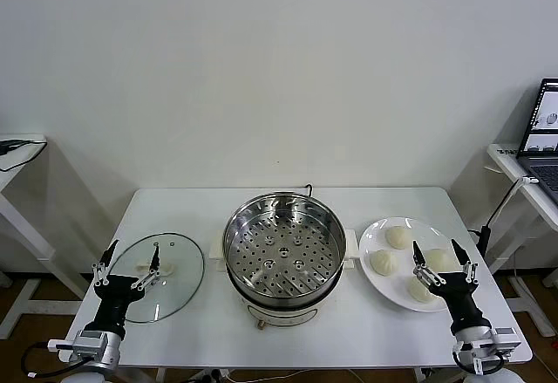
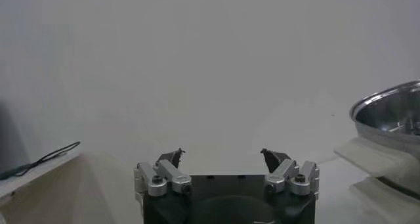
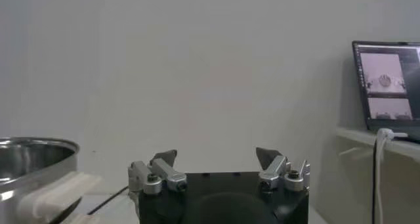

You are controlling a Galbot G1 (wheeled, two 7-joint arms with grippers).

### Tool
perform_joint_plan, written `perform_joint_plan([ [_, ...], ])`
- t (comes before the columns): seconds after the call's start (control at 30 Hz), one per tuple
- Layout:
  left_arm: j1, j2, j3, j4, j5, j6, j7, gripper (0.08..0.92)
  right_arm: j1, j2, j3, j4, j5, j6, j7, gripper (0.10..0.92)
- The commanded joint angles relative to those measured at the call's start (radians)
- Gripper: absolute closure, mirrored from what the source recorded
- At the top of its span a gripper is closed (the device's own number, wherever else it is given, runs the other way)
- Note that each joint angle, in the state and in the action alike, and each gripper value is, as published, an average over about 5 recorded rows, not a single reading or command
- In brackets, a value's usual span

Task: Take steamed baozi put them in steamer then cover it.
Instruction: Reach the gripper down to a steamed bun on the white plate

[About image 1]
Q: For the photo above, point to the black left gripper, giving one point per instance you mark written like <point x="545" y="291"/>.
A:
<point x="115" y="289"/>

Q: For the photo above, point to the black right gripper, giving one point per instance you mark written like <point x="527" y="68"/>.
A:
<point x="457" y="291"/>

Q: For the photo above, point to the white steamed baozi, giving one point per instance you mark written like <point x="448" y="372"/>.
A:
<point x="383" y="263"/>
<point x="439" y="258"/>
<point x="417" y="292"/>
<point x="397" y="238"/>

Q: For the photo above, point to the round glass pot lid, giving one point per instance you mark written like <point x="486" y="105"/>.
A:
<point x="183" y="269"/>

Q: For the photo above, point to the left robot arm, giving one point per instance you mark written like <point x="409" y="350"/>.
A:
<point x="102" y="352"/>

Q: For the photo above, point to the perforated stainless steamer basket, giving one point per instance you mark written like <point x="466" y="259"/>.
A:
<point x="244" y="243"/>

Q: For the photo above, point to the white round plate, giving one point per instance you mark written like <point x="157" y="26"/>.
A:
<point x="375" y="234"/>

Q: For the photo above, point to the white side table with laptop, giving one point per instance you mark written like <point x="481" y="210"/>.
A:
<point x="505" y="156"/>

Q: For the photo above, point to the dark grey open laptop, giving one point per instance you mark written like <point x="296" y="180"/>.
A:
<point x="545" y="173"/>

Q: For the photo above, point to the white side table with adapter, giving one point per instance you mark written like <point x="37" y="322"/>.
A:
<point x="26" y="156"/>

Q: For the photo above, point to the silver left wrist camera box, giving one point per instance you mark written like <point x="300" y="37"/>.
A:
<point x="93" y="335"/>

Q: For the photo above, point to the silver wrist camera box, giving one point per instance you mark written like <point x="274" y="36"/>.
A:
<point x="93" y="335"/>
<point x="505" y="336"/>

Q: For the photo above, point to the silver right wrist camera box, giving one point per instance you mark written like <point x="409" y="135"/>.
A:
<point x="505" y="336"/>

